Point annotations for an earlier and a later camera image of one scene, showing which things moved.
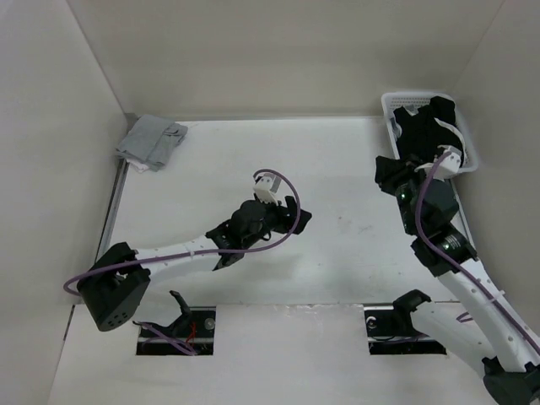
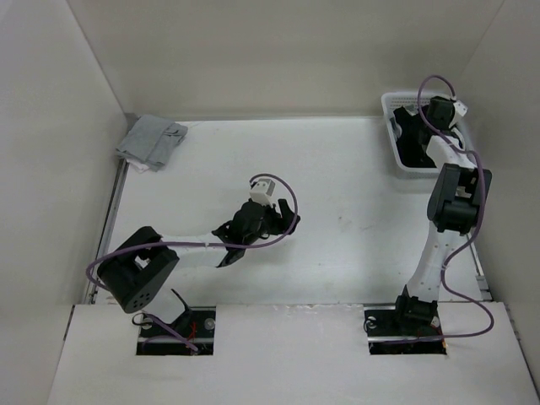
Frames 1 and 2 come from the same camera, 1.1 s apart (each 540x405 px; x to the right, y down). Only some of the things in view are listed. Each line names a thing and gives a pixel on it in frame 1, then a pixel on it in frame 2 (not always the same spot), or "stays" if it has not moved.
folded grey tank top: (151, 139) stays
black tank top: (421, 134) stays
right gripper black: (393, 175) → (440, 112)
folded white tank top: (137, 166) stays
